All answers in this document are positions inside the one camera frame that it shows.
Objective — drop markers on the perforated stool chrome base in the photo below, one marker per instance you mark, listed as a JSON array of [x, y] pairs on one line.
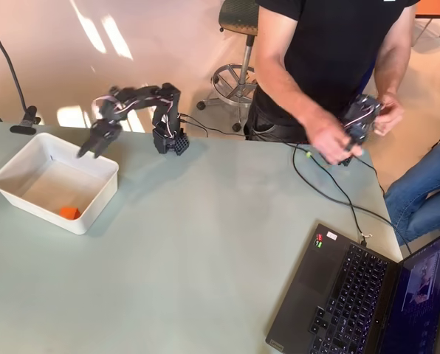
[[238, 16]]

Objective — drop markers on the person's right forearm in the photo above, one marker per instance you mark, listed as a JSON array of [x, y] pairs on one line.
[[297, 107]]

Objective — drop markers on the white plastic bin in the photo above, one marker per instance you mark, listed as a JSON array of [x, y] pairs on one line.
[[50, 180]]

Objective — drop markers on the person's black shirt torso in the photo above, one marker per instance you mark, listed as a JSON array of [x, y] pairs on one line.
[[334, 44]]

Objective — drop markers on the person's right hand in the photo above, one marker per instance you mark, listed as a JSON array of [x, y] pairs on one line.
[[330, 142]]

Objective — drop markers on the small green connector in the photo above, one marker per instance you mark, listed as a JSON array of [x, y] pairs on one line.
[[308, 154]]

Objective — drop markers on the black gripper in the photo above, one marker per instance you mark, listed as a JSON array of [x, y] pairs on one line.
[[101, 134]]

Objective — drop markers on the orange cube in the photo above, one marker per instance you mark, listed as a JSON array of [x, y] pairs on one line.
[[69, 213]]

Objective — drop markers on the black leader arm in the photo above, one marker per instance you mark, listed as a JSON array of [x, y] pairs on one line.
[[360, 114]]

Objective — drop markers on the person's left forearm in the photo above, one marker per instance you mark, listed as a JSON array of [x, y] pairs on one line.
[[390, 73]]

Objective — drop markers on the person's left hand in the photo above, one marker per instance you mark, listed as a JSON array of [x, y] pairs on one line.
[[390, 114]]

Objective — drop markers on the orange table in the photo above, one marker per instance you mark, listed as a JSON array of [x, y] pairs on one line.
[[430, 7]]

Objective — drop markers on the black gooseneck clamp mount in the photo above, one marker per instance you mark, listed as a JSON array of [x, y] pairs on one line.
[[27, 123]]

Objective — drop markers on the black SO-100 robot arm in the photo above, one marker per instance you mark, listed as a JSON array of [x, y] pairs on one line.
[[168, 110]]

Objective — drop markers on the black Lenovo laptop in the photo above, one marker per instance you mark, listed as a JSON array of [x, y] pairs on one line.
[[334, 280]]

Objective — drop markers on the blue jeans leg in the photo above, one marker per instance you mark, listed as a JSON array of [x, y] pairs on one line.
[[426, 184]]

